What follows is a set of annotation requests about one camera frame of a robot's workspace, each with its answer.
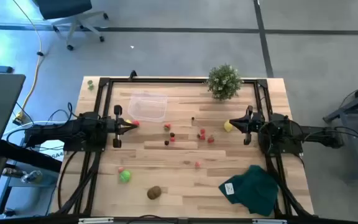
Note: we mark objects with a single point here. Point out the yellow toy lemon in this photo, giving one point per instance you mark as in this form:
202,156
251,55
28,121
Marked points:
227,127
128,120

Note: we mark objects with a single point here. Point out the red toy strawberry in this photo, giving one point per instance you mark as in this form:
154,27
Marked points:
210,140
202,137

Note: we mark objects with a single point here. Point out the white label strip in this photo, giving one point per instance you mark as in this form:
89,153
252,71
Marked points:
269,221
96,220

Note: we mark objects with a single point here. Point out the black desk beam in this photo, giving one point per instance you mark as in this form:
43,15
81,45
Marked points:
26,155

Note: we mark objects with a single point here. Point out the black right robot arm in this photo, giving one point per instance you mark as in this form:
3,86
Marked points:
322,137

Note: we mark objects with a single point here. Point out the black aluminium table frame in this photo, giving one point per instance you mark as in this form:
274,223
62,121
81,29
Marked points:
166,80

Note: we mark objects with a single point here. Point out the red-green apple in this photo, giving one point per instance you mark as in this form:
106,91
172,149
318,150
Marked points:
135,121

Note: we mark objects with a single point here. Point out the black clamp knob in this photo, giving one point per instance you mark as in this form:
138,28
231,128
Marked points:
132,75

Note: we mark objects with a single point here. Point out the red strawberry with leaves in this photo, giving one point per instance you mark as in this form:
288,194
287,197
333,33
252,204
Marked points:
167,127

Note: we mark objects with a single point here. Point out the shiny clear bottle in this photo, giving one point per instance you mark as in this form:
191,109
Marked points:
31,177

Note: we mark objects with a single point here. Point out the grey metal cart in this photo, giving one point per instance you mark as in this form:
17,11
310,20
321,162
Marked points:
345,108

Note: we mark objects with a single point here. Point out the white printed box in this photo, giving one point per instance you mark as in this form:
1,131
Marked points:
47,147

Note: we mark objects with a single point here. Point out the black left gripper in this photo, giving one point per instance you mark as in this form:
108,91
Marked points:
117,126

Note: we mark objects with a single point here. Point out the clear plastic tupperware container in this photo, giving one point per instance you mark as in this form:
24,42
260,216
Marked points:
148,107

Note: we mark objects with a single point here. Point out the small green potted plant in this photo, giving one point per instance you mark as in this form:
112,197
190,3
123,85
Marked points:
224,82

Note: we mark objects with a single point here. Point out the pink toy fruit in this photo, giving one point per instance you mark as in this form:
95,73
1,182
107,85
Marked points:
197,164

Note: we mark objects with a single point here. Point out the dark green cloth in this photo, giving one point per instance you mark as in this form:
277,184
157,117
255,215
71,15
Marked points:
253,189

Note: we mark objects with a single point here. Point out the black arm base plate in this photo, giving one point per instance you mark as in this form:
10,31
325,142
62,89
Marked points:
85,147
286,150

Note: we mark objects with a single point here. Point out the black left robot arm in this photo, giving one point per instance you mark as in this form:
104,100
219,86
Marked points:
73,128

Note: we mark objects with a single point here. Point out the dark office chair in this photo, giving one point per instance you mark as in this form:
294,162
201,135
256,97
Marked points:
64,6

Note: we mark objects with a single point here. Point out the grey metal shelf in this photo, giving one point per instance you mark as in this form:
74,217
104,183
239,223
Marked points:
14,189

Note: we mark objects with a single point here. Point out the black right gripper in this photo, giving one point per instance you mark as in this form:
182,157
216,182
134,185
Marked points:
255,123

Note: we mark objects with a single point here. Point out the brown toy kiwi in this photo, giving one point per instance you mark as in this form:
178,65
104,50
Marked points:
154,193

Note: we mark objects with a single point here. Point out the black table edge bar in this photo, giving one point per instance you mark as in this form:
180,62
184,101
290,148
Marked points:
222,222

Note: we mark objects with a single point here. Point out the bright green toy fruit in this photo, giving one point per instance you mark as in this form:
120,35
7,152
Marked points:
125,176

